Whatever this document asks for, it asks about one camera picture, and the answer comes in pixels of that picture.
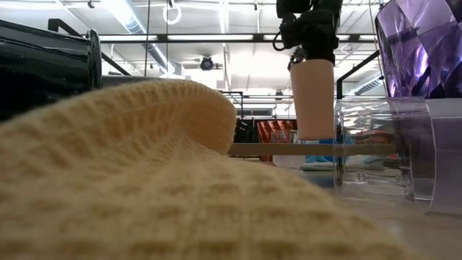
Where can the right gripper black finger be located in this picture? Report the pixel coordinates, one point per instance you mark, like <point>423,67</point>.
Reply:
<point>321,54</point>

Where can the peach plastic cup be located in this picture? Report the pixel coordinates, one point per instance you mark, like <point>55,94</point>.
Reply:
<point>313,104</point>

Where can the orange faceted tumbler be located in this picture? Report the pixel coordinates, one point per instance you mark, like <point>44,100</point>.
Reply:
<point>270,130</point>

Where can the purple faceted tumbler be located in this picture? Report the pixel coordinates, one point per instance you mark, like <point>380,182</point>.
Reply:
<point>418,50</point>

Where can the clear plastic faceted cup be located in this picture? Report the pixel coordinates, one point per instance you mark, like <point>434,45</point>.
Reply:
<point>379,169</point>

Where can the dark blue glossy mug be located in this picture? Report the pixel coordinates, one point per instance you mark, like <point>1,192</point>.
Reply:
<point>43,72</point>

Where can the blue-grey cloth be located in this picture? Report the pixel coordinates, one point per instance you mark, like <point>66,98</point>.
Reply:
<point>317,167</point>

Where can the yellow waffle cloth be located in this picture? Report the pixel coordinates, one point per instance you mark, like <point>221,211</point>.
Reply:
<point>144,202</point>

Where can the black ceiling camera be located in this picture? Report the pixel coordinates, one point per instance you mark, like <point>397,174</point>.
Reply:
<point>296,59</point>
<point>206,63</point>

